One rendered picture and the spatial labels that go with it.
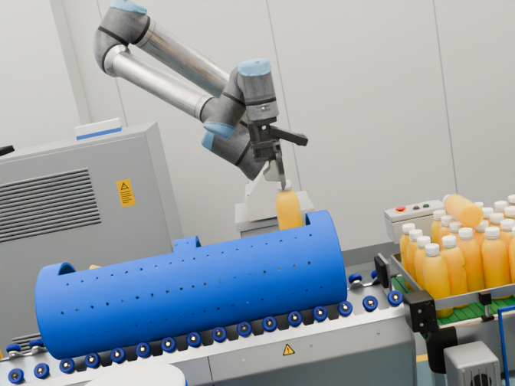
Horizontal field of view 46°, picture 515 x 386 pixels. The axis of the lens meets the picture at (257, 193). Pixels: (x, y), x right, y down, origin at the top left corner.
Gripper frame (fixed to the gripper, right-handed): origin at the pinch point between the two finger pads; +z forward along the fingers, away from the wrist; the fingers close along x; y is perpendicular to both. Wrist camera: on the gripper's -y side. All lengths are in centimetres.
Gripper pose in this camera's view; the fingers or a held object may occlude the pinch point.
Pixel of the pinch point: (283, 184)
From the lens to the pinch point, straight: 180.7
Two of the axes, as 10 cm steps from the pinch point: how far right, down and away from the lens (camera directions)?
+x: 0.6, 2.2, -9.7
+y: -9.8, 2.0, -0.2
